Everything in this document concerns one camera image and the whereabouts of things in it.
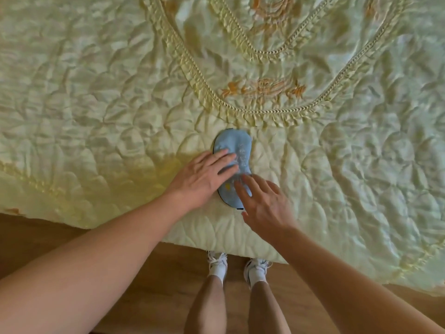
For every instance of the white shoe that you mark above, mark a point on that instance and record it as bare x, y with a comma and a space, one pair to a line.
215, 258
259, 264

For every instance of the white right shoe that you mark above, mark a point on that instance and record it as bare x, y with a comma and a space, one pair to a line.
259, 264

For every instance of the white left shoe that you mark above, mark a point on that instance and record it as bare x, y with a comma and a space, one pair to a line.
215, 258

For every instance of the white sock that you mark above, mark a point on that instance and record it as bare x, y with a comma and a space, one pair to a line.
258, 276
219, 271

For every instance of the person's right forearm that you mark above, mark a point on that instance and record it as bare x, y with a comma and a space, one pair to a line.
347, 288

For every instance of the person's leg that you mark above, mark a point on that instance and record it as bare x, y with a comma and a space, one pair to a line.
205, 309
266, 311

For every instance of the person's right middle finger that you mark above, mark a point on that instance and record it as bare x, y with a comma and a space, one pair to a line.
256, 186

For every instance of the white right sock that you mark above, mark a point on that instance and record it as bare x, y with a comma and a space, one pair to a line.
258, 276

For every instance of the person's left forearm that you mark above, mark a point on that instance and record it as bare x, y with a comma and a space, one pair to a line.
87, 267

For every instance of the person's left leg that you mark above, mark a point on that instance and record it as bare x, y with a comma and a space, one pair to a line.
205, 309

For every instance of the white left sock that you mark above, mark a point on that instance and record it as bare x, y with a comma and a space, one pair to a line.
219, 271

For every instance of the person's right leg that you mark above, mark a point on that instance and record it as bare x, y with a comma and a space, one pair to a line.
266, 311

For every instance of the person's right thumb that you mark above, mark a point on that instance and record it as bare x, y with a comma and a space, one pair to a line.
247, 219

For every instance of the person's left hand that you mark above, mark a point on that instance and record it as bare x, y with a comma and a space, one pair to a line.
198, 180

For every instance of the light blue sleep mask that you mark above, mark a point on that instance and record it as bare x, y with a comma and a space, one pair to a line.
232, 142

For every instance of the person's left little finger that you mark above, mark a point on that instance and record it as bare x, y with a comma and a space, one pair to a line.
213, 154

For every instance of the person's left middle finger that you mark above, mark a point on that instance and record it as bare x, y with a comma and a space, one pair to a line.
229, 168

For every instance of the pale yellow quilted bedspread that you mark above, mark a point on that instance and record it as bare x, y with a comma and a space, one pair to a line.
104, 118

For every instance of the person's right hand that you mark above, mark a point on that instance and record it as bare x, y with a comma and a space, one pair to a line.
269, 208

